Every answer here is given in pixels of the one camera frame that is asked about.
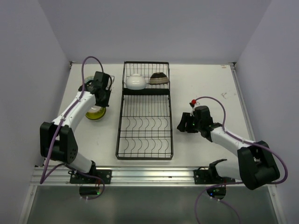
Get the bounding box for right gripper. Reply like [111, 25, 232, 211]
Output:
[177, 111, 202, 133]

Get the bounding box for white bowl yellow sun dots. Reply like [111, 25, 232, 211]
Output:
[85, 76, 94, 83]

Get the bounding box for white black striped bowl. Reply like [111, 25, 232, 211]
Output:
[88, 106, 106, 114]

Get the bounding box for lime yellow bowl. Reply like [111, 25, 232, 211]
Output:
[85, 112, 105, 120]

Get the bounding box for dark patterned bowl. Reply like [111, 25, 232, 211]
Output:
[149, 72, 169, 85]

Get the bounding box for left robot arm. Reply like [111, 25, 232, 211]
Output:
[40, 71, 114, 183]

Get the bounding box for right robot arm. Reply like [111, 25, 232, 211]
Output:
[177, 106, 280, 190]

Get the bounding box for white ceramic bowl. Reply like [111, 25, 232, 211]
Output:
[126, 73, 147, 90]

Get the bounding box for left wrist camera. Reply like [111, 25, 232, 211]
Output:
[108, 75, 115, 88]

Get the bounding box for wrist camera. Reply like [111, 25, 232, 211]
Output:
[189, 99, 201, 117]
[108, 75, 115, 88]

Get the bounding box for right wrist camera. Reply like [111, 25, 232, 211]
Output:
[189, 99, 201, 117]

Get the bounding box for black wire dish rack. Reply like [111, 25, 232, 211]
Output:
[115, 61, 173, 161]

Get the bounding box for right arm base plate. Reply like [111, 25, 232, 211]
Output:
[193, 167, 224, 184]

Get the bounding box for aluminium mounting rail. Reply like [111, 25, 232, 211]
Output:
[29, 166, 243, 187]

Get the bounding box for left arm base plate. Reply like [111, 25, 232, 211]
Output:
[68, 169, 112, 184]

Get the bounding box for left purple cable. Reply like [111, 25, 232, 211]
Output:
[39, 56, 106, 200]

